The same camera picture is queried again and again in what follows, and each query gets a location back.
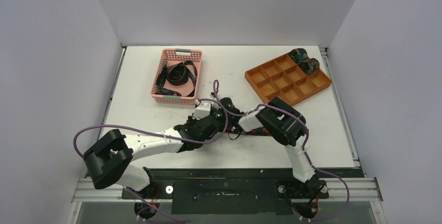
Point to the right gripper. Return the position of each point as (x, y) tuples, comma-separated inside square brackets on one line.
[(233, 127)]

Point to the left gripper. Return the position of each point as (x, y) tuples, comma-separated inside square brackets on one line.
[(192, 121)]

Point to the black orange floral tie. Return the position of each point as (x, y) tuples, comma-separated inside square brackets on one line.
[(262, 131)]

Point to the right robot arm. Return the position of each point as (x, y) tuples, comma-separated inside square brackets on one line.
[(280, 121)]

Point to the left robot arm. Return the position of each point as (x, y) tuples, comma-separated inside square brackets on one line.
[(109, 160)]

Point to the dark tie in basket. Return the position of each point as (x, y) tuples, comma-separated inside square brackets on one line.
[(177, 75)]

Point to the orange divided tray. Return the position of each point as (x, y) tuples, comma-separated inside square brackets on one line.
[(281, 77)]

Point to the pink plastic basket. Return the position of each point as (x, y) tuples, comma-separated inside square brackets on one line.
[(172, 56)]

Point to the rolled dark floral tie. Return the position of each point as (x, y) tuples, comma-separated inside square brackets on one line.
[(309, 66)]

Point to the rolled blue green tie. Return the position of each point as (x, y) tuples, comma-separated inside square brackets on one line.
[(298, 55)]

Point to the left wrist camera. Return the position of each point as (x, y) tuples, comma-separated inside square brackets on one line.
[(202, 109)]

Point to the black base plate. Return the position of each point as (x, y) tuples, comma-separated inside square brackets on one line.
[(232, 191)]

